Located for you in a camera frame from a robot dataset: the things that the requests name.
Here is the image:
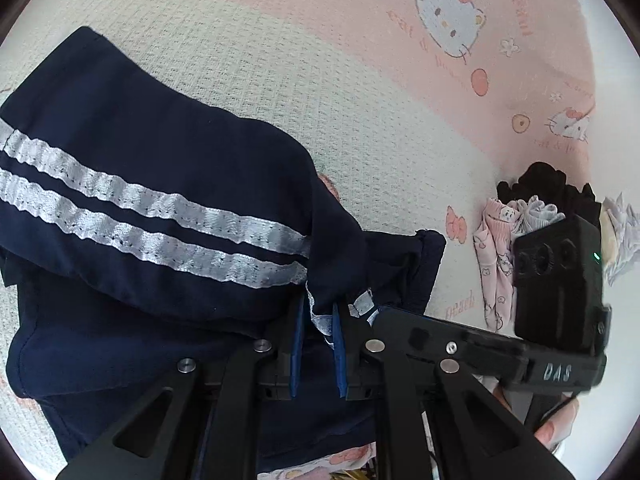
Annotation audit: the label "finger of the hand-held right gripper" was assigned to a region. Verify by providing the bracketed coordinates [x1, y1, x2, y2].
[372, 306, 528, 378]

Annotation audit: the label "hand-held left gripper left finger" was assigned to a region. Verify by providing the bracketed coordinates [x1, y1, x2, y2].
[55, 295, 307, 480]

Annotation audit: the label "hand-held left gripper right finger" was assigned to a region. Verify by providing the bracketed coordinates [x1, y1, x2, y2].
[331, 302, 573, 480]

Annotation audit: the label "navy shorts with white stripes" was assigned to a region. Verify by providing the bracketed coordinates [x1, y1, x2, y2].
[0, 26, 447, 466]

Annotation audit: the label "person's right hand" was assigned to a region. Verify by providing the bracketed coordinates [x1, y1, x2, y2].
[492, 379, 581, 458]

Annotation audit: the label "pink printed folded garment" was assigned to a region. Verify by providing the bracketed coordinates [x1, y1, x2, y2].
[472, 199, 518, 333]

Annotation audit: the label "white printed folded garment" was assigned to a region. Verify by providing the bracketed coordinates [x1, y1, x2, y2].
[517, 196, 567, 238]

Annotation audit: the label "cream folded garment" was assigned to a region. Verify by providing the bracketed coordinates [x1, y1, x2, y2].
[600, 191, 640, 288]

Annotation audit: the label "pink and cream printed blanket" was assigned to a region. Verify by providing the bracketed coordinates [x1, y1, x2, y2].
[0, 0, 640, 480]

